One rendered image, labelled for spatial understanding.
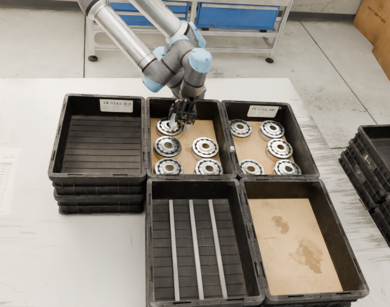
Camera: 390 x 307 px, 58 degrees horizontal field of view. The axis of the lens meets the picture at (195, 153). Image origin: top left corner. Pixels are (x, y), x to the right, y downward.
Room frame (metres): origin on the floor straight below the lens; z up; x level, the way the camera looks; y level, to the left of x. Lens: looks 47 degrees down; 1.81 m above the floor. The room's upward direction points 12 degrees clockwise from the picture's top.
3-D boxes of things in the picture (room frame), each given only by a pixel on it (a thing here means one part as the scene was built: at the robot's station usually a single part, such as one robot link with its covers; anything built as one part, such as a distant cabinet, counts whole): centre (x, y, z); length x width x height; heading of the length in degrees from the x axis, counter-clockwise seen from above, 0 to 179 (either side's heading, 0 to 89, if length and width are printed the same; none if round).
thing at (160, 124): (1.00, 0.12, 0.86); 0.10 x 0.10 x 0.01
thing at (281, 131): (1.11, -0.29, 0.86); 0.10 x 0.10 x 0.01
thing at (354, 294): (0.60, -0.35, 0.92); 0.40 x 0.30 x 0.02; 15
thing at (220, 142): (0.91, 0.04, 0.87); 0.40 x 0.30 x 0.11; 15
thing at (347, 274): (0.60, -0.35, 0.87); 0.40 x 0.30 x 0.11; 15
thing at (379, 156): (1.46, -1.08, 0.37); 0.40 x 0.30 x 0.45; 20
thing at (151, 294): (0.52, -0.06, 0.92); 0.40 x 0.30 x 0.02; 15
